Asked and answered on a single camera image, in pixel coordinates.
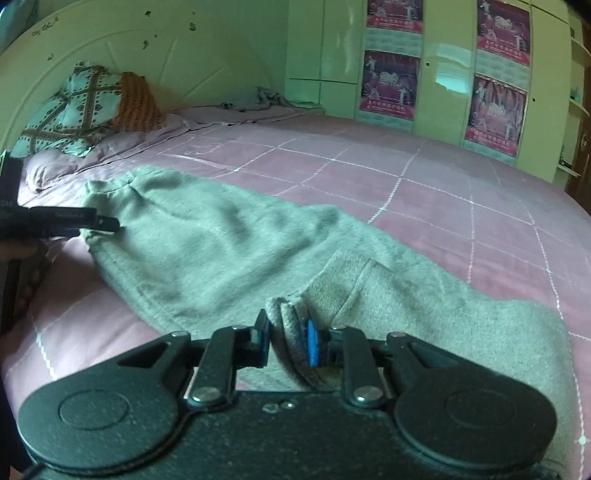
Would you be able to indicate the person's left hand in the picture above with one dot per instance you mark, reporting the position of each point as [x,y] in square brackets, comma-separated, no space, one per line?
[16,251]

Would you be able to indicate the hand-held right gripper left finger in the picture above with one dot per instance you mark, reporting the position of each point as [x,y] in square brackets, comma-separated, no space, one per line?
[264,341]

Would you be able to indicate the pale green headboard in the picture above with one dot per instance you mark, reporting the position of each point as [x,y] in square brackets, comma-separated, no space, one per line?
[207,50]

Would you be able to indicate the red wall poster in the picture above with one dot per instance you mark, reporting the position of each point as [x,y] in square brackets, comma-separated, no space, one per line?
[390,85]
[395,16]
[496,115]
[503,23]

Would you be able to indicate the pale green wardrobe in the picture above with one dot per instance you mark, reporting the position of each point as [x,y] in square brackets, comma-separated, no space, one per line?
[448,106]

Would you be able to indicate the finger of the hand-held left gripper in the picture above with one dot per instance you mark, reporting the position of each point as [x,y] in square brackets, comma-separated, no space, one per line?
[102,224]

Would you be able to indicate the crumpled grey cloth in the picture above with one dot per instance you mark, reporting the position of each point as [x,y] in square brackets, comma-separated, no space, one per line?
[258,99]

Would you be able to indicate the pink pillow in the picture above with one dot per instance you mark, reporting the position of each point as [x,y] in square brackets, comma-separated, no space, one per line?
[78,154]

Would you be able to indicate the teal diamond patterned pillow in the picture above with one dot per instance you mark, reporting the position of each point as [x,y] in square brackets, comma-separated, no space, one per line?
[69,110]

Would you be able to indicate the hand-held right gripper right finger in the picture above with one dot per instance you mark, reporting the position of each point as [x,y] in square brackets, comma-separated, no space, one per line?
[312,344]

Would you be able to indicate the orange patterned pillow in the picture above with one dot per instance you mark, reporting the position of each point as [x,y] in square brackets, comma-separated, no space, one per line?
[138,104]

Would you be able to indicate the grey pants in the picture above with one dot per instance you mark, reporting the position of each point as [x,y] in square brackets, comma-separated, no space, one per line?
[207,249]

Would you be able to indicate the bed with pink checked sheet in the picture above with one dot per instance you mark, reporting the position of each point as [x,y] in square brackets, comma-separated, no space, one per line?
[415,184]

